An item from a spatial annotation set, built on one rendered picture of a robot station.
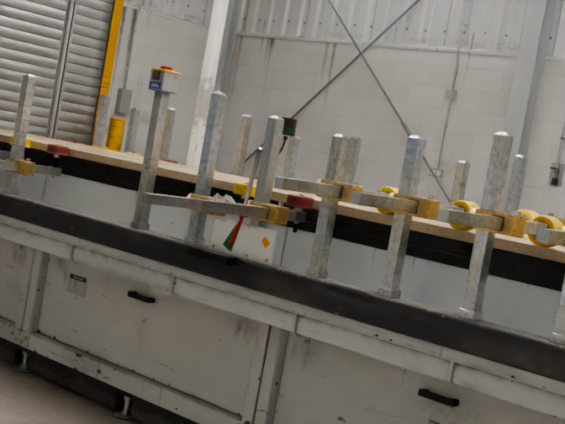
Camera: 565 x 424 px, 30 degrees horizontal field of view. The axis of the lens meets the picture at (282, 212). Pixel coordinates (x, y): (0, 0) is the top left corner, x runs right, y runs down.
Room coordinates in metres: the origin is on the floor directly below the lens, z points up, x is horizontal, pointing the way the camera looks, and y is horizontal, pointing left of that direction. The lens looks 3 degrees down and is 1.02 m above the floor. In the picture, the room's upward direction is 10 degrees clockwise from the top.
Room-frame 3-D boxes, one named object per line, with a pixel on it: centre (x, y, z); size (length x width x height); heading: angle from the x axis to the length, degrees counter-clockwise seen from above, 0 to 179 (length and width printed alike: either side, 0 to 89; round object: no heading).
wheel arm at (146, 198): (3.18, 0.25, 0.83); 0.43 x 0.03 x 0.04; 139
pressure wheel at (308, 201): (3.14, -0.05, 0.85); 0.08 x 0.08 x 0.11
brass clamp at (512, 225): (2.57, -0.52, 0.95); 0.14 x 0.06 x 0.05; 49
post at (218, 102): (3.24, 0.25, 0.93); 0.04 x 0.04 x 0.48; 49
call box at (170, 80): (3.41, 0.45, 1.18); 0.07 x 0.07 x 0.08; 49
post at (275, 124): (3.08, 0.06, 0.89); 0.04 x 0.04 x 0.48; 49
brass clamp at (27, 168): (3.89, 0.99, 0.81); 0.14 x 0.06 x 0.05; 49
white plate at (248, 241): (3.08, 0.10, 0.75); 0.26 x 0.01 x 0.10; 49
